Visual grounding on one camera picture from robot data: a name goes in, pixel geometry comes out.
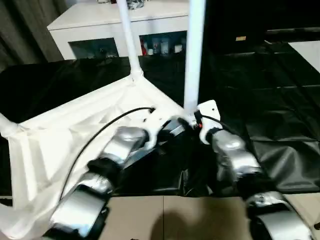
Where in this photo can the white plastic table leg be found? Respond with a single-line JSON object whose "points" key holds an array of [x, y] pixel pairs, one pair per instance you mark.
{"points": [[195, 50], [6, 127], [130, 37], [10, 220]]}

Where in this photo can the white plastic table top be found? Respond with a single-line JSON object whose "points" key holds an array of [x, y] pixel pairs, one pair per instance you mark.
{"points": [[75, 125]]}

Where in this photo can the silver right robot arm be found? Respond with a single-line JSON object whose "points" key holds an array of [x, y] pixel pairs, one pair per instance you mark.
{"points": [[237, 152]]}

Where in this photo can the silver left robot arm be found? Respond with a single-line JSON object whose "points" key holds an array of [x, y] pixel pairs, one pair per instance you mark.
{"points": [[125, 142]]}

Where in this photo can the black work mat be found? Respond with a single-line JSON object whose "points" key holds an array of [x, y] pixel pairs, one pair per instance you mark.
{"points": [[262, 100]]}

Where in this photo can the small white cup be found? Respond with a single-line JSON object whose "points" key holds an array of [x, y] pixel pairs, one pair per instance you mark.
{"points": [[178, 48]]}

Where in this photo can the tall white bottle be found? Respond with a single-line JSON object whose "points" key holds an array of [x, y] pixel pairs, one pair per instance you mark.
{"points": [[164, 47]]}

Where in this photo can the small tan box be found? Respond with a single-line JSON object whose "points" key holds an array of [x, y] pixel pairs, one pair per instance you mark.
{"points": [[240, 38]]}

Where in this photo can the dark long bar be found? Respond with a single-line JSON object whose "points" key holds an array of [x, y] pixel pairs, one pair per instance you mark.
{"points": [[292, 32]]}

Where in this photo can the dark clutter on cabinet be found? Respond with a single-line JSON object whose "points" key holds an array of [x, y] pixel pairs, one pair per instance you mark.
{"points": [[136, 4]]}

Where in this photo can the white sideboard cabinet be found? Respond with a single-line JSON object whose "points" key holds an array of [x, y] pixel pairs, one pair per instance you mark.
{"points": [[95, 22]]}

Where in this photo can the grey curtain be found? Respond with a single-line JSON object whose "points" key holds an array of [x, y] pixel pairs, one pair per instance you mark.
{"points": [[22, 27]]}

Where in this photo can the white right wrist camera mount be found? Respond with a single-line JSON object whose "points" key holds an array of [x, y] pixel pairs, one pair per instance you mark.
{"points": [[210, 110]]}

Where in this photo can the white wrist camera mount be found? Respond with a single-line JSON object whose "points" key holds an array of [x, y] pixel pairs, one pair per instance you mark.
{"points": [[210, 110], [157, 125]]}

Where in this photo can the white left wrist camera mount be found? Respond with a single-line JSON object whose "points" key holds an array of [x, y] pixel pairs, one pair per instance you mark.
{"points": [[157, 125]]}

